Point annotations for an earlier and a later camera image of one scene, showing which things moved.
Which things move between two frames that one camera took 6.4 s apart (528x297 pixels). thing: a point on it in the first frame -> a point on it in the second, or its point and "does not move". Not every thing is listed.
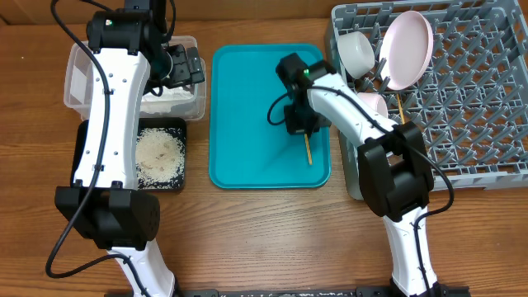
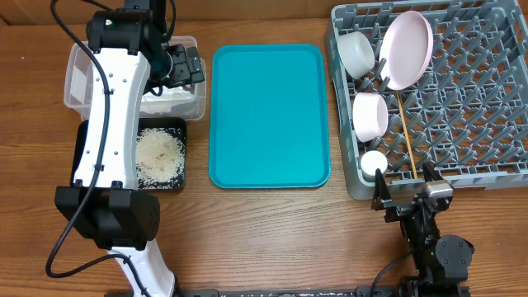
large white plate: x=406 y=49 does not move
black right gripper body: x=299 y=120 -> x=400 y=210
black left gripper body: x=181 y=73 does not move
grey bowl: x=355 y=53 does not move
